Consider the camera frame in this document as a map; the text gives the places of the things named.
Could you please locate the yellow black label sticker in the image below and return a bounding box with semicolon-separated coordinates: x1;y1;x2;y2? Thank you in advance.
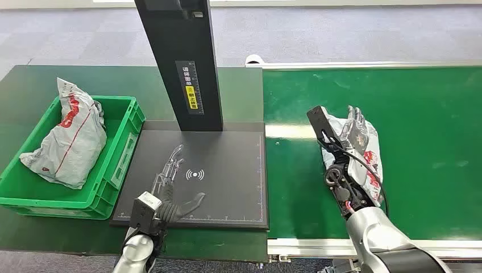
174;60;205;115

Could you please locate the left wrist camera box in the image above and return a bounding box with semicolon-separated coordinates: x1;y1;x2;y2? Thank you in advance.
129;191;163;237

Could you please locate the green plastic crate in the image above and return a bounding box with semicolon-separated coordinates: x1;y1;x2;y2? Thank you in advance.
0;95;147;221

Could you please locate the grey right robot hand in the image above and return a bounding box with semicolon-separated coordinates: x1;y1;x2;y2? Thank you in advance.
320;106;378;221

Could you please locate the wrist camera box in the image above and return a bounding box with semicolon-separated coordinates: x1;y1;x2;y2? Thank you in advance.
129;191;163;237
306;106;344;151

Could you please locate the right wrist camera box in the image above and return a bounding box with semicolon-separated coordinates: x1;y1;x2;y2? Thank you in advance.
306;106;344;151

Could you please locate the green conveyor belt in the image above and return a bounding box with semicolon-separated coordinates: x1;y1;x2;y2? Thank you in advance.
262;66;482;241

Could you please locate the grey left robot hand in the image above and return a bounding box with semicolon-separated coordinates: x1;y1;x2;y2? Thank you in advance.
150;144;206;229

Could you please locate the grey poly mailer package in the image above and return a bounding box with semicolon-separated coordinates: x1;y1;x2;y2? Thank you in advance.
19;77;107;191
320;107;384;208

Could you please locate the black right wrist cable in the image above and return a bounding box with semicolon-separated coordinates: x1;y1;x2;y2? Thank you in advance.
319;137;389;218

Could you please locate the black inbound scanner machine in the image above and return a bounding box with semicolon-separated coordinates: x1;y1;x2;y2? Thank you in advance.
110;0;270;231

